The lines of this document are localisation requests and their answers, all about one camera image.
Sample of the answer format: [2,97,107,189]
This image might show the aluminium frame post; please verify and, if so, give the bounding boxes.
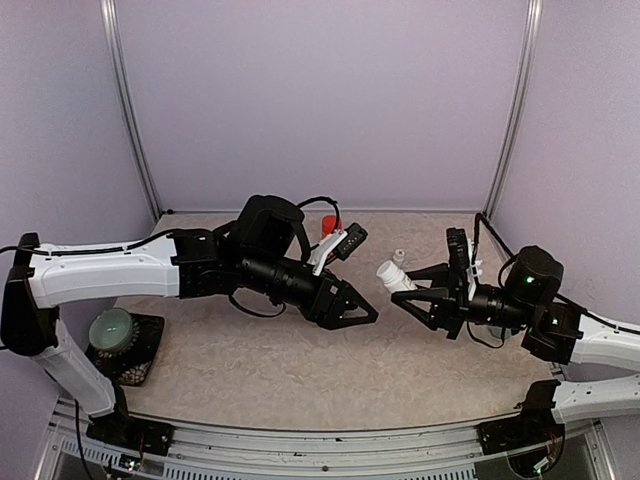
[483,0,543,219]
[100,0,162,221]

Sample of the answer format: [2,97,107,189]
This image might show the green ceramic bowl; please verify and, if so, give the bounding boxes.
[89,308,134,353]

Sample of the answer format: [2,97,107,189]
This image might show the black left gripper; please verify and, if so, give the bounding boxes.
[240,249,379,330]

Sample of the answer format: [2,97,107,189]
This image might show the small white pill bottle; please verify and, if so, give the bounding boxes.
[376,260,418,294]

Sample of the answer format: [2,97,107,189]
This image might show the black square tray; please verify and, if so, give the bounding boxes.
[85,314,165,387]

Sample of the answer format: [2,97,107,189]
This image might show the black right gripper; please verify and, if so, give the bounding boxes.
[392,263,535,340]

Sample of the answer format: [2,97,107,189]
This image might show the right aluminium frame post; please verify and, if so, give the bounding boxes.
[483,0,543,219]

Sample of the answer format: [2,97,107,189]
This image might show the front aluminium rail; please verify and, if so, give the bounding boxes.
[42,401,615,479]

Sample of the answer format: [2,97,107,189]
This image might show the left aluminium frame post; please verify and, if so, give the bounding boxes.
[100,0,162,221]

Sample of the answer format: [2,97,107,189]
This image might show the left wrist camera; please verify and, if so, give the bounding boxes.
[309,222,368,277]

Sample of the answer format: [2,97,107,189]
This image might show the red cylindrical can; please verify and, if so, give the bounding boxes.
[321,215,342,238]

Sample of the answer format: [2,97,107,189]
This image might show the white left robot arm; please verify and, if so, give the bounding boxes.
[1,195,378,445]

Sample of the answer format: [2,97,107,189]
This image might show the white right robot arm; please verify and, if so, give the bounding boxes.
[391,228,639,444]

